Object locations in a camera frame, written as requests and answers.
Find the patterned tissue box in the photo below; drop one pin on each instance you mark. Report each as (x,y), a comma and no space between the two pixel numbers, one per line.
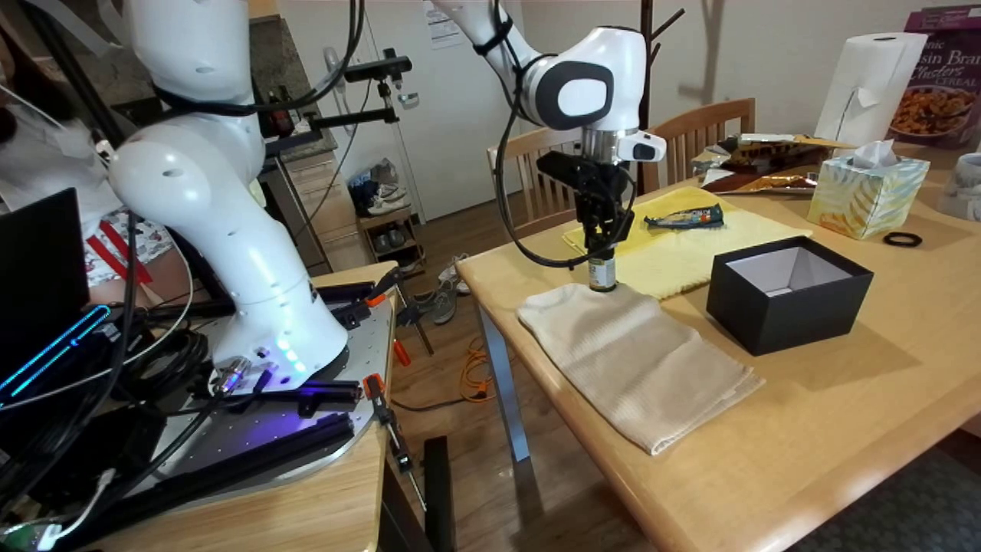
(865,190)

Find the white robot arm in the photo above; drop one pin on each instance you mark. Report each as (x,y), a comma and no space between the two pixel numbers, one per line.
(192,171)

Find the yellow cloth mat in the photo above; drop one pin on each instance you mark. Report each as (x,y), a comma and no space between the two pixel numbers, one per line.
(670,261)

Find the small green-capped bottle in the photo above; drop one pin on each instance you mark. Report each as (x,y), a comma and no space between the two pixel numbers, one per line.
(601,274)

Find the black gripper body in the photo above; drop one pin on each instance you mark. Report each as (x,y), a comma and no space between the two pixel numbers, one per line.
(595,190)

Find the beige folded towel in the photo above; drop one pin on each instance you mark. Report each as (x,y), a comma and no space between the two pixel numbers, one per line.
(649,374)

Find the white paper towel roll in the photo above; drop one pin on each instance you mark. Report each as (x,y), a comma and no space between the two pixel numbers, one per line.
(865,88)

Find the dark snack wrapper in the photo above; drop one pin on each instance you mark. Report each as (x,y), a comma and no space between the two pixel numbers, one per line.
(688,220)

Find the dark coat stand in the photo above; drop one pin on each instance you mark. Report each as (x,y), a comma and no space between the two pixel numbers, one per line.
(651,33)

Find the left wooden chair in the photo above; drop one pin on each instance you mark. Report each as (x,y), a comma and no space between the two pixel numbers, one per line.
(545,200)

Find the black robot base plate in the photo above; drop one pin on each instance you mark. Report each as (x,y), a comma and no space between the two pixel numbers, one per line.
(235,449)

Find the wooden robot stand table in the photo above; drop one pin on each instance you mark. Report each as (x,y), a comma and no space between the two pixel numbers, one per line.
(349,501)

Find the purple food box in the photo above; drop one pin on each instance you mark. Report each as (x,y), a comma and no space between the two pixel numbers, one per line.
(942,100)

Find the right wooden chair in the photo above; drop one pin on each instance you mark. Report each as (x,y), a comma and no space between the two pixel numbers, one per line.
(691,132)

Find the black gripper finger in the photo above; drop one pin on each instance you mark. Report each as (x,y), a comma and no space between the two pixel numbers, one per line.
(610,245)
(594,245)

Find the brown snack packets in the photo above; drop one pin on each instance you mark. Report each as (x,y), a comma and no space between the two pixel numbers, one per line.
(760,165)

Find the black open box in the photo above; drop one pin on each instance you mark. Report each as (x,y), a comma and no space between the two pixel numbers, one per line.
(785,292)

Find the black monitor screen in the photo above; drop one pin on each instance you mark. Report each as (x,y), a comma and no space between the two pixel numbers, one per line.
(42,277)

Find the wooden chair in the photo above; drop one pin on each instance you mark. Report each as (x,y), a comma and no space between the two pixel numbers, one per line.
(545,200)
(691,132)

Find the shoe rack with shoes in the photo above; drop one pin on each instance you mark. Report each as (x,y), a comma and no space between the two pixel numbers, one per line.
(385,213)

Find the black camera on stand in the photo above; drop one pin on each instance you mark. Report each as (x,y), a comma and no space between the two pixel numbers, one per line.
(367,90)

